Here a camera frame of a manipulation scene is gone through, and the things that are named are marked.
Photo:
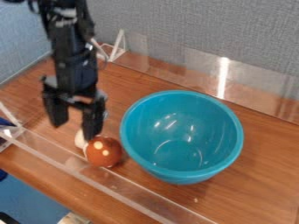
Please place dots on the clear acrylic corner bracket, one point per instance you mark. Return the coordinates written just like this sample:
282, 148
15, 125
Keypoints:
111, 52

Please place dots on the clear acrylic front barrier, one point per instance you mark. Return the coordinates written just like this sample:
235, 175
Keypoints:
120, 188

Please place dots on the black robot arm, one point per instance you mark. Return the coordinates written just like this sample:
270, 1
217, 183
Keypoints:
69, 29

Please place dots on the blue plastic bowl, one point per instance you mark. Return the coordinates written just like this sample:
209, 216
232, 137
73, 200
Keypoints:
181, 135

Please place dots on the clear acrylic barrier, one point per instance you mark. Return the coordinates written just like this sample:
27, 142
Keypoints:
267, 91
120, 188

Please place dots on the clear acrylic back barrier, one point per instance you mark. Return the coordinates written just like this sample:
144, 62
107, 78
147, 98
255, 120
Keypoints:
267, 91

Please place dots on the brown toy mushroom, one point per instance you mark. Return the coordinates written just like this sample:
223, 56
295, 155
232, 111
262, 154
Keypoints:
101, 151

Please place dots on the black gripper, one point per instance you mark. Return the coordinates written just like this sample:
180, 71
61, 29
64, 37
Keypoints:
72, 88

